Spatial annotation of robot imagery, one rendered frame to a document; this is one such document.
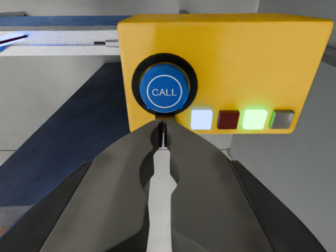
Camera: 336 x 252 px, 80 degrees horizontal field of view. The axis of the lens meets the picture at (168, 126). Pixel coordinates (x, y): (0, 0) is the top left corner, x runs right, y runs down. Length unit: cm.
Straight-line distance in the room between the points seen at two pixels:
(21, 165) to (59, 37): 30
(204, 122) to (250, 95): 5
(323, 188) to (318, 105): 24
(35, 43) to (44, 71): 105
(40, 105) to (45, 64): 30
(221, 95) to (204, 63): 3
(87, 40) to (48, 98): 119
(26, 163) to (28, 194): 11
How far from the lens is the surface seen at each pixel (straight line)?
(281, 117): 20
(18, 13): 140
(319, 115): 76
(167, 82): 16
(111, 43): 38
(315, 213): 82
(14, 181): 54
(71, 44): 42
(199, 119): 18
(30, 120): 173
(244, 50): 17
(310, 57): 20
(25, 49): 46
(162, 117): 18
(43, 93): 157
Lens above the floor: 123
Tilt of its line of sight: 58 degrees down
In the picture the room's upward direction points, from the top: 180 degrees counter-clockwise
